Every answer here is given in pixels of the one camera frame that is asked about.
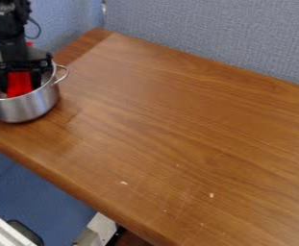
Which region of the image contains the white table leg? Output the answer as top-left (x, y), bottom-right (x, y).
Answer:
top-left (72, 212), bottom-right (116, 246)

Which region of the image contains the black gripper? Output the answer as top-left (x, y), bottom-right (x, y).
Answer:
top-left (0, 41), bottom-right (52, 93)

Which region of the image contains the red plastic block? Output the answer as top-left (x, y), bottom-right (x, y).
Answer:
top-left (7, 71), bottom-right (33, 98)

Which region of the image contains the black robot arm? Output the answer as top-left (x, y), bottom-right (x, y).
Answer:
top-left (0, 0), bottom-right (52, 97)

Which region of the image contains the white appliance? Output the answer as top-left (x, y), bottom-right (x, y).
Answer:
top-left (0, 218), bottom-right (37, 246)

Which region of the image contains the metal pot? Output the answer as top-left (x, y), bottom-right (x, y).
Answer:
top-left (0, 61), bottom-right (68, 123)

